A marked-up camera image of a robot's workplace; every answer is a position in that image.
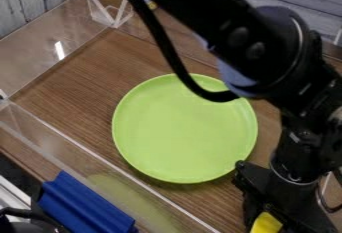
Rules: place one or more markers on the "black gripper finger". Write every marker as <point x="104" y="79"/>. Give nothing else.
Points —
<point x="253" y="208"/>

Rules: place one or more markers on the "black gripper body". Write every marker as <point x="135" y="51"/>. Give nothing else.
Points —
<point x="289" y="201"/>

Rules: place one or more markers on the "yellow green-tipped banana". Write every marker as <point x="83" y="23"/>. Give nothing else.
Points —
<point x="265" y="224"/>

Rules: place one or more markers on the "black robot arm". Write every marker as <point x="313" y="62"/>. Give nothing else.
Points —
<point x="270" y="60"/>

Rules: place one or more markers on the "green round plate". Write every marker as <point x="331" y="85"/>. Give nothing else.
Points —
<point x="176" y="137"/>

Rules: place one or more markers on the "blue plastic clamp block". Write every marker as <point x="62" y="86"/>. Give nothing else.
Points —
<point x="80" y="209"/>

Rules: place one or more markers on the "clear acrylic tray wall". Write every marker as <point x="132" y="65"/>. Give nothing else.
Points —
<point x="46" y="153"/>

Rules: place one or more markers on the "clear acrylic corner bracket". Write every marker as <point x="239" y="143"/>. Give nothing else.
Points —
<point x="110" y="15"/>

